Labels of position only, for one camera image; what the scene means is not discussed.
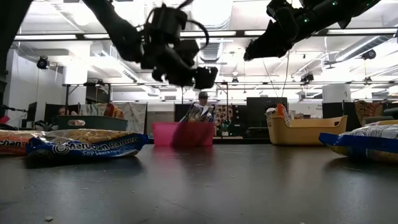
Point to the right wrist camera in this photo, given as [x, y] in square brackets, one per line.
[280, 9]

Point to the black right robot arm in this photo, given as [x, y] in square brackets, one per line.
[342, 9]

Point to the dark patterned cloth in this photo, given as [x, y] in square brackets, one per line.
[222, 113]

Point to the pale patterned cloth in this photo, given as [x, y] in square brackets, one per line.
[91, 109]

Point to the person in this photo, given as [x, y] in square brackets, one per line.
[63, 111]
[203, 99]

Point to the black cabinet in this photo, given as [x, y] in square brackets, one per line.
[332, 110]

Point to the black partition panel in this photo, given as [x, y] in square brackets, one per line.
[178, 110]

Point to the silver ventilation duct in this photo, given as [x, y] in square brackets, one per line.
[214, 53]

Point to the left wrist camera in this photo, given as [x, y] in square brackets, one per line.
[168, 21]

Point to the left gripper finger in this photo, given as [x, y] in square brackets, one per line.
[205, 77]
[158, 74]

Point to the orange-yellow plastic bin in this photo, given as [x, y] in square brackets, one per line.
[311, 132]

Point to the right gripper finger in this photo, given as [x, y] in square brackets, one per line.
[264, 49]

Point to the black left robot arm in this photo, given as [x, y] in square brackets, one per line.
[121, 34]

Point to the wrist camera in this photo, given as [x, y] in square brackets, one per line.
[168, 21]
[280, 9]

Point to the black metal rack frame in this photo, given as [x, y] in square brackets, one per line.
[93, 84]

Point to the black monitor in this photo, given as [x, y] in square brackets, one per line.
[261, 107]

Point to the dark blue-green plastic bin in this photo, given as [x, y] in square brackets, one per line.
[93, 123]

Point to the orange patterned cloth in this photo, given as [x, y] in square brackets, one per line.
[370, 110]

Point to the white draped cloth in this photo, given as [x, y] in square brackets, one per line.
[133, 115]

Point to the pink-red plastic bin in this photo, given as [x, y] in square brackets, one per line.
[164, 133]

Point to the small red object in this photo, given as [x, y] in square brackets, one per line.
[5, 119]

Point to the black overhead light bar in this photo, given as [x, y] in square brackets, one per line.
[239, 32]

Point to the dark grey chair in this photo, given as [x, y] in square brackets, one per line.
[377, 119]

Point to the orange Maruchan ramen pack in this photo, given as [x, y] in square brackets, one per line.
[281, 113]
[12, 143]

